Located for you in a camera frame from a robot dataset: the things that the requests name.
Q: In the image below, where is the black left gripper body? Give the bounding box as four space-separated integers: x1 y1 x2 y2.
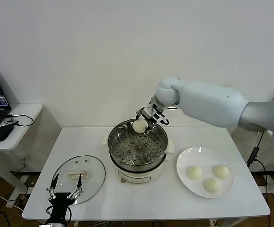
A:
48 192 74 220

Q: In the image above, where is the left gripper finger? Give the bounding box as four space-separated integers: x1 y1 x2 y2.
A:
46 174 60 201
67 174 84 201

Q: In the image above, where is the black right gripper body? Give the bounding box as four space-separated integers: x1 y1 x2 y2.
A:
141 103 165 122

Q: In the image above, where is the white steamed baozi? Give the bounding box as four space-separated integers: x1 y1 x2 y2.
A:
186 166 203 181
203 178 223 195
212 165 230 180
132 119 149 133

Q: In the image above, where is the glass pot lid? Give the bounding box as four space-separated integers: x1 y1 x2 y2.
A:
52 155 106 204

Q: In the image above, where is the perforated steel steamer basket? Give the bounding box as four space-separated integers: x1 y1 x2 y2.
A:
107 119 169 171

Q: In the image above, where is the white round plate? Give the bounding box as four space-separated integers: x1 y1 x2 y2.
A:
176 147 235 199

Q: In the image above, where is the cream electric cooker base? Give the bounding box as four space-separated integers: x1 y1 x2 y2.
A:
101 136 176 184

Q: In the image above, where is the black computer mouse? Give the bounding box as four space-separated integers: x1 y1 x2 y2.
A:
0 124 14 142

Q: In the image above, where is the white side table with mouse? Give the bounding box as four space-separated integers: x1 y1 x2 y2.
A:
0 103 44 210

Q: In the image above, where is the black dongle cable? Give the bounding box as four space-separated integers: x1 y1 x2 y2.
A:
6 113 35 127

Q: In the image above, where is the black cable with adapter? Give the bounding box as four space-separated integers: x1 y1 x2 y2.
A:
246 131 270 194

